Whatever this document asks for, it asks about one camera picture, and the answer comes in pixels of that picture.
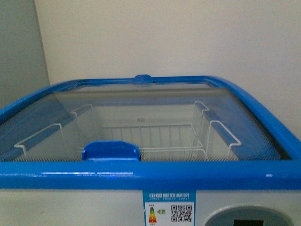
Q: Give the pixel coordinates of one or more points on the blue energy label sticker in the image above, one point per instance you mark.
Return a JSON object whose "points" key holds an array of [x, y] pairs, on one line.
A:
{"points": [[169, 207]]}

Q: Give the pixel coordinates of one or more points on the sliding glass freezer lid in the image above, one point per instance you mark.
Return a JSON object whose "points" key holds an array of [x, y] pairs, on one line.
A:
{"points": [[258, 144]]}

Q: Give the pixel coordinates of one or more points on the round grey control panel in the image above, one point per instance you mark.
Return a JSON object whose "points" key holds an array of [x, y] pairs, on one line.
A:
{"points": [[249, 216]]}

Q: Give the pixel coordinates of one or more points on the white blue chest freezer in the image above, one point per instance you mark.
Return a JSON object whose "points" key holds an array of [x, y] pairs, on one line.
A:
{"points": [[110, 193]]}

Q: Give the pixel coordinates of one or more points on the white wire freezer basket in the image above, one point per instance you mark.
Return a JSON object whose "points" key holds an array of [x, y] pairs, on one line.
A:
{"points": [[90, 132]]}

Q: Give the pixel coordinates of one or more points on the blue rear lid handle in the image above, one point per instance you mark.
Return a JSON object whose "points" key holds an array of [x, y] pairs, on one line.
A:
{"points": [[142, 79]]}

